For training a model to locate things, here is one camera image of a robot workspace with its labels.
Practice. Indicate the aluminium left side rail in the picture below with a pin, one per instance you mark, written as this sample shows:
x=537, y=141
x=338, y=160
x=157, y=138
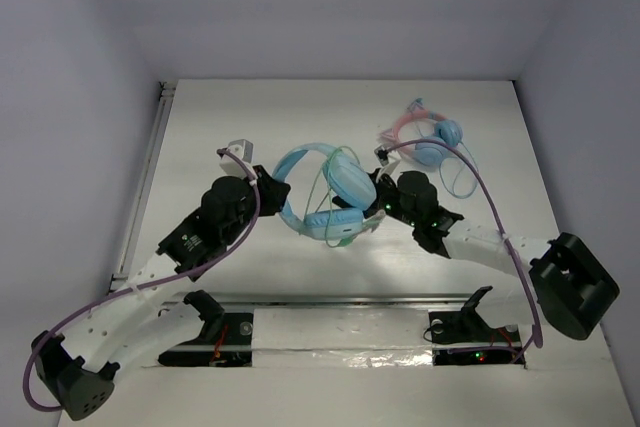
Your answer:
x=133, y=226

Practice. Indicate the silver tape strip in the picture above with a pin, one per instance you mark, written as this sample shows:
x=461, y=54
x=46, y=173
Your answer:
x=340, y=338

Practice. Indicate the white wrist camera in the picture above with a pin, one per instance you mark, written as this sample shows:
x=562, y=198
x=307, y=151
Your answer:
x=388, y=160
x=236, y=158

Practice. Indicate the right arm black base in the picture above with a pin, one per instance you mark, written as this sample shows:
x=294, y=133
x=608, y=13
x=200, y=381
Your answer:
x=463, y=338

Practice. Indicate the light blue headphones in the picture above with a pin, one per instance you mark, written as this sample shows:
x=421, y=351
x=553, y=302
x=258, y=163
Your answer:
x=341, y=192

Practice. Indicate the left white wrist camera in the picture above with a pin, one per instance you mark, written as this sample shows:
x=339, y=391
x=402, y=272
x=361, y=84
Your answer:
x=236, y=158

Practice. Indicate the aluminium front rail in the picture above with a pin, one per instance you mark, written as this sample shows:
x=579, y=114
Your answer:
x=246, y=302

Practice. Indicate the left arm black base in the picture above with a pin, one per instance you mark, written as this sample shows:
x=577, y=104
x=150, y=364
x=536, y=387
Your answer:
x=224, y=339

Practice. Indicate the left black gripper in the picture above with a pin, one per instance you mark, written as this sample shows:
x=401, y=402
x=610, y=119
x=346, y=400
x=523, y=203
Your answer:
x=270, y=189

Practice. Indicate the pink blue cat-ear headphones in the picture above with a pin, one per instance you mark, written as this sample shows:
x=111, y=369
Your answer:
x=437, y=136

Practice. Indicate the aluminium rail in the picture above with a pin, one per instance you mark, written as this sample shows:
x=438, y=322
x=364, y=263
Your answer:
x=133, y=226
x=246, y=302

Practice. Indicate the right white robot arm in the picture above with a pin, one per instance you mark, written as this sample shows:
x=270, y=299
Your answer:
x=563, y=281

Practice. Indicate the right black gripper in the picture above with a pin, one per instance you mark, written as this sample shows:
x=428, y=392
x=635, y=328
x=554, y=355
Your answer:
x=380, y=180

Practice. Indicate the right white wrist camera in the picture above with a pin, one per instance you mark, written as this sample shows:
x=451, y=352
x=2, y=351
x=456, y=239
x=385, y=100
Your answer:
x=388, y=160

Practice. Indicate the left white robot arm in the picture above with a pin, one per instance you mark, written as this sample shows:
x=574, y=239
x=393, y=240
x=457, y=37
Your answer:
x=80, y=358

